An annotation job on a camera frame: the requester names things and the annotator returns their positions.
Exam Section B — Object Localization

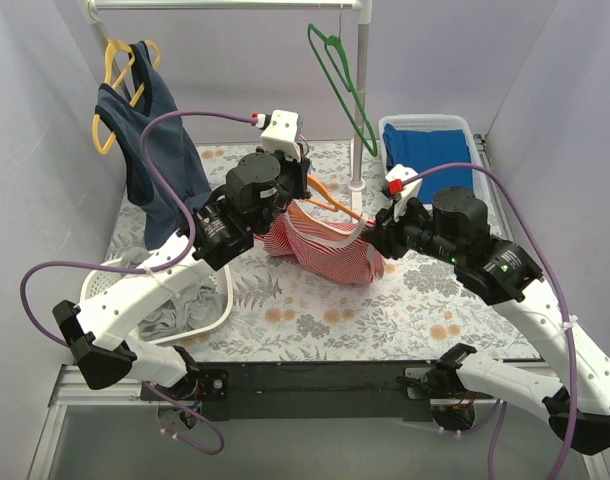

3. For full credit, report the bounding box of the orange hanger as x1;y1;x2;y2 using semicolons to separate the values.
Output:
305;174;375;227

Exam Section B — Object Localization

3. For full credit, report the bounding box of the red white striped tank top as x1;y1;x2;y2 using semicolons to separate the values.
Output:
256;203;385;286

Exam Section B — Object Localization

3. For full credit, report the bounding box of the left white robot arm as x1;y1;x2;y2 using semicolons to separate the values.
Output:
52;152;311;400

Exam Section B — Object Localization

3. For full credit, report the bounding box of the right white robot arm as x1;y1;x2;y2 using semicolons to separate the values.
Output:
362;187;610;455

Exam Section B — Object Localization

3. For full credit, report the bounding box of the navy blue tank top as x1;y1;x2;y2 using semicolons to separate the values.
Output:
95;41;212;250

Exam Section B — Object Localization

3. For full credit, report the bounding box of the green hanger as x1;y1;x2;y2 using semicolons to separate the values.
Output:
307;23;378;156

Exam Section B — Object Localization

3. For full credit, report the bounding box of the yellow hanger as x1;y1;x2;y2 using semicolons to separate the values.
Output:
93;39;161;155

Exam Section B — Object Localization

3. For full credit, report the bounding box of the white basket right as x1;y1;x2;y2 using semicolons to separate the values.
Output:
378;114;491;211

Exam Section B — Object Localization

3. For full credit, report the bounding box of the blue folded cloth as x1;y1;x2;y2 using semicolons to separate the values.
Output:
383;124;474;204

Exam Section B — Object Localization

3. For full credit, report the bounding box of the grey garment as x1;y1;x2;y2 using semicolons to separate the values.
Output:
137;274;224;342

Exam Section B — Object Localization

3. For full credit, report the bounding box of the white laundry basket left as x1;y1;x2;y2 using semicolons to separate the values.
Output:
80;266;234;345

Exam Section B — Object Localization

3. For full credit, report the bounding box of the white clothes rack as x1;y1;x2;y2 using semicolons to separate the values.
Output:
83;1;377;210

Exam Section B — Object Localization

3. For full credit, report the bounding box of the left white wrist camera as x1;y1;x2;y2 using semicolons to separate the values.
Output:
252;109;302;161

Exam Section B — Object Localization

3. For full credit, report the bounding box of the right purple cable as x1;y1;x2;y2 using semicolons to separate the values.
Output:
404;162;580;480

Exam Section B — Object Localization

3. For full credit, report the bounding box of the purple cable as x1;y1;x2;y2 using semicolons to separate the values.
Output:
404;162;580;480
18;109;266;455

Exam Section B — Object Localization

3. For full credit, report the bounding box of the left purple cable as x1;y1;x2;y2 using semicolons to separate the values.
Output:
18;109;266;455

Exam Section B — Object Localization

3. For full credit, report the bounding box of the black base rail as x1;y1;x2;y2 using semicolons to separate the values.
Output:
139;359;486;424

